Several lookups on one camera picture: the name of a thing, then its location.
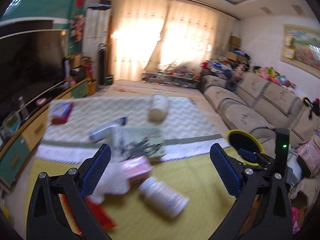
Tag artificial flower bouquet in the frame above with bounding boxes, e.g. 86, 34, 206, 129
69, 14, 85, 42

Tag glass bowl on stand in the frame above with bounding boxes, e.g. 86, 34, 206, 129
1, 112, 21, 138

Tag cream embroidered curtains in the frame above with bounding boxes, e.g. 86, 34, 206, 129
110, 0, 236, 81

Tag yellow rimmed black trash bin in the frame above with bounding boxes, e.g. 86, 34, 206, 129
225, 129, 265, 166

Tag black tower fan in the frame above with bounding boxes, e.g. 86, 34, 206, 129
98, 43, 107, 89

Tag low glass table with books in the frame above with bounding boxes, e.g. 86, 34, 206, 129
142, 69, 200, 89

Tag blue card box on red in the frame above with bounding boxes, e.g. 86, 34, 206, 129
49, 103, 74, 124

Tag white foam net sleeve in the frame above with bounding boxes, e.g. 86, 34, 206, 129
88, 155, 130, 204

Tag beige sofa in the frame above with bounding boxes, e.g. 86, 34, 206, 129
201, 71, 320, 205

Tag red fire extinguisher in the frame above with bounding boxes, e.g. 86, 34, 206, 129
84, 64, 93, 79

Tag green tea box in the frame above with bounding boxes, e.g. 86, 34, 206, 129
112, 126, 166, 162

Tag pink tissue pack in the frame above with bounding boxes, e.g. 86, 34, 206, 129
120, 156, 153, 185

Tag framed flower painting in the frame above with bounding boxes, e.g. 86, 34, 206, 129
281, 24, 319, 78

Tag yellow green tablecloth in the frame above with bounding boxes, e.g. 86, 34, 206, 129
26, 97, 236, 239

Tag pile of plush toys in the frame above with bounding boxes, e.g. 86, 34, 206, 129
253, 66, 296, 94

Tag white floral paper cup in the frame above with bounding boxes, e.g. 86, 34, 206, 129
148, 94, 170, 122

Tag floral beige bed sheet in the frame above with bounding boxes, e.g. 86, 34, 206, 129
99, 80, 204, 101

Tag white pill bottle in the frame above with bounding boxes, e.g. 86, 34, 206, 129
138, 177, 189, 218

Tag tv stand cabinet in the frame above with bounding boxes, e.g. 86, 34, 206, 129
1, 78, 89, 192

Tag large black television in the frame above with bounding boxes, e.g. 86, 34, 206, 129
1, 30, 66, 121

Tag blue white toothpaste tube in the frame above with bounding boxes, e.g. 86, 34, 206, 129
89, 116, 127, 143

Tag pink school backpack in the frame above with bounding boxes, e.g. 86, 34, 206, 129
297, 133, 319, 178

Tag white standing air conditioner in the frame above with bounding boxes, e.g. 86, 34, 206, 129
82, 8, 111, 63

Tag clear water bottle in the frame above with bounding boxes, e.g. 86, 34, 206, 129
18, 96, 29, 121

